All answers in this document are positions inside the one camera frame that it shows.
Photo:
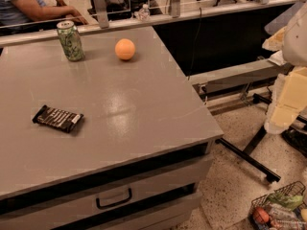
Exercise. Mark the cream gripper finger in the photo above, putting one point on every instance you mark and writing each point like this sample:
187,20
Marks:
275,42
289,98

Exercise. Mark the orange fruit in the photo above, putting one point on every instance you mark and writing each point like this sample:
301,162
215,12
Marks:
125,49

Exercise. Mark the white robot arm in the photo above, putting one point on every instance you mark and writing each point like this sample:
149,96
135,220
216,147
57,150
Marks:
294,48

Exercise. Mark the dark chocolate bar wrapper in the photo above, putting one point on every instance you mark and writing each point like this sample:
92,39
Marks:
62,120

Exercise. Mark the black metal floor stand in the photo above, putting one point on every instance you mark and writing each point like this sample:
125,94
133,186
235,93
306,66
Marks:
246,152

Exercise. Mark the clear plastic water bottle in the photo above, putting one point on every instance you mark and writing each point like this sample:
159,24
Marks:
143,14

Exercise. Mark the green soda can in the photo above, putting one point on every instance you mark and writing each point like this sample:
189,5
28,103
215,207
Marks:
70,40

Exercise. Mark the person in blue shirt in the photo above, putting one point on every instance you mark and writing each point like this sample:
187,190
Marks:
27,16

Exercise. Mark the wire basket with groceries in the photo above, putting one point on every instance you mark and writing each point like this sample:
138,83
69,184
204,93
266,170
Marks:
283,209

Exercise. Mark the metal railing frame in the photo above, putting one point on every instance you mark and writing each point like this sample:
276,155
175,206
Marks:
171,11

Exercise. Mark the grey drawer with black handle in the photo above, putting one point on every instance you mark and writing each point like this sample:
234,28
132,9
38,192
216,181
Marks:
155,200

